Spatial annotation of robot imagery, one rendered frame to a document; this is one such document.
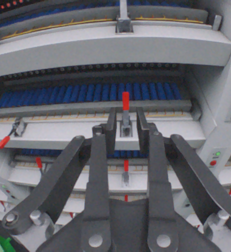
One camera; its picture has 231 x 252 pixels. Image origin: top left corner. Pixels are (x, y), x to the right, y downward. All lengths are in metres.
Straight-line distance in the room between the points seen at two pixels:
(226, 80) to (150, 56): 0.14
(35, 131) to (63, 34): 0.23
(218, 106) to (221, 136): 0.08
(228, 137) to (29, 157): 0.60
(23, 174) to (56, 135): 0.28
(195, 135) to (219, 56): 0.17
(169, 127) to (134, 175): 0.21
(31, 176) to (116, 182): 0.29
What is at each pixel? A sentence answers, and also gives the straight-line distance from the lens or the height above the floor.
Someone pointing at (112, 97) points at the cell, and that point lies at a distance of 0.37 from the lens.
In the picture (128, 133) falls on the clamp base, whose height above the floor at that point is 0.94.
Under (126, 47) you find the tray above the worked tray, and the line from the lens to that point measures 0.25.
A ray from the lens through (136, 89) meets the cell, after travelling 0.39.
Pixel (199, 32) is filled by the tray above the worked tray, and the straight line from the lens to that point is 0.30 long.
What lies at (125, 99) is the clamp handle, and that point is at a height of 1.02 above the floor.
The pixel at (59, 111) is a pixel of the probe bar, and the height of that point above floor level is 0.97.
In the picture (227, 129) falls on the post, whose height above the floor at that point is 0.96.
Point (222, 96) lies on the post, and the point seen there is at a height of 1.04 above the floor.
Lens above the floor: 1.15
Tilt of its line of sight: 36 degrees down
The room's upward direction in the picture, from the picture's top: 3 degrees counter-clockwise
